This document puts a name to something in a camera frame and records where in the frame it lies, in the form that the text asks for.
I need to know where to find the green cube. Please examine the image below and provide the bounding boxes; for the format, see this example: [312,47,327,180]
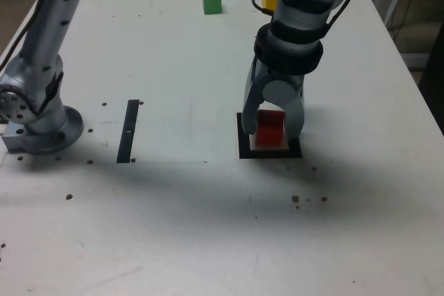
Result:
[202,0,223,15]

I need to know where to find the black tape square outline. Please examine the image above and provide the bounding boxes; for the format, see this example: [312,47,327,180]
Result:
[236,112,303,160]

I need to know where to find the thin black power cable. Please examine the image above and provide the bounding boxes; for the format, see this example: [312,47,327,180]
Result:
[0,0,49,70]

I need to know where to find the red cube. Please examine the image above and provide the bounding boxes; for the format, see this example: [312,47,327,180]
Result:
[255,110,286,147]

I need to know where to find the black tape strip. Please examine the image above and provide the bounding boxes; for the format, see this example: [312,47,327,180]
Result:
[116,99,140,164]

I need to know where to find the dark cabinet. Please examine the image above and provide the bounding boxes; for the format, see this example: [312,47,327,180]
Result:
[418,21,444,116]

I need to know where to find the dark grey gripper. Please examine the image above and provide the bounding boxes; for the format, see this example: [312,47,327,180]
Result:
[241,66,307,141]

